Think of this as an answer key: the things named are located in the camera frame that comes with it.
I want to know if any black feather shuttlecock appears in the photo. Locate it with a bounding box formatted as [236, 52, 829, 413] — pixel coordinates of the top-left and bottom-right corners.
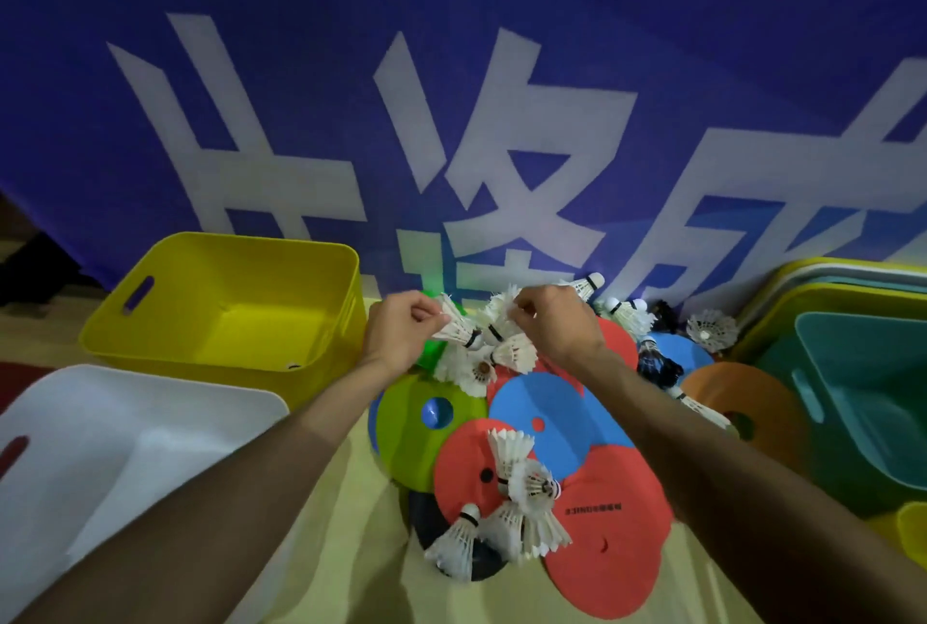
[636, 336, 685, 389]

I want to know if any red disc cone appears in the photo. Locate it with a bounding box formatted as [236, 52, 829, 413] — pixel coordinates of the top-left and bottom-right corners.
[433, 417, 538, 525]
[595, 317, 640, 373]
[542, 448, 676, 622]

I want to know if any bright green disc cone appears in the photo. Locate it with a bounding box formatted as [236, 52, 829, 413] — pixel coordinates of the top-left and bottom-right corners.
[415, 291, 466, 373]

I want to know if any white feather shuttlecock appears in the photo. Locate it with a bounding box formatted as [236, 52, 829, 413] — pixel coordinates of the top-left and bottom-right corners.
[433, 294, 484, 351]
[479, 285, 524, 346]

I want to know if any pile of white shuttlecocks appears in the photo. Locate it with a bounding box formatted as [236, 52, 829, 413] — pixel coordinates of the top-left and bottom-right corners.
[423, 272, 741, 582]

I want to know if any dark navy disc cone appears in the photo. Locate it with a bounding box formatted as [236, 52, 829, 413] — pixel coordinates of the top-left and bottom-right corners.
[407, 489, 509, 583]

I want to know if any person's right hand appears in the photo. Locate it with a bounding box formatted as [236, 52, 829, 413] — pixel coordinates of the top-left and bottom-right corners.
[508, 285, 606, 375]

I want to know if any yellow plastic bin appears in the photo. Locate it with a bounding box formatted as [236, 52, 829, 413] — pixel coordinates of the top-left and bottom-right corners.
[78, 233, 368, 412]
[730, 283, 927, 365]
[865, 500, 927, 570]
[735, 256, 927, 328]

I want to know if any person's left forearm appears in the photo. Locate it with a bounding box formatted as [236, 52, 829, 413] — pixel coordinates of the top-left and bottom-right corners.
[14, 354, 392, 624]

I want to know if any orange disc cone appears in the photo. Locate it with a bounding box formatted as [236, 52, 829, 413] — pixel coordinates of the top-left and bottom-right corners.
[679, 361, 806, 467]

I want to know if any teal plastic bin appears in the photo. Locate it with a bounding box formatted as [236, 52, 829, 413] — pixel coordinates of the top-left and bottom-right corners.
[753, 312, 927, 517]

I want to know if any blue banner with white characters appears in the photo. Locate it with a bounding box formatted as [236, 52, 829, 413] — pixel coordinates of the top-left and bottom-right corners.
[0, 0, 927, 319]

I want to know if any blue disc cone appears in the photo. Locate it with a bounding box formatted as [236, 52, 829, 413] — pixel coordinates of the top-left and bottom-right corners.
[489, 372, 635, 481]
[367, 390, 454, 459]
[643, 332, 715, 380]

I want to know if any olive green disc cone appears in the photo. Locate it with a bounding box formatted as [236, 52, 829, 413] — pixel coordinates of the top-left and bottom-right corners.
[375, 370, 491, 494]

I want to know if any person's right forearm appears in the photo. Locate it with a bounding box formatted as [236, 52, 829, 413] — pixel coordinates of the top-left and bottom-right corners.
[568, 345, 927, 624]

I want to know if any person's left hand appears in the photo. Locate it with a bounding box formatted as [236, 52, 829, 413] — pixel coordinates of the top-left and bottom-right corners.
[360, 291, 451, 380]

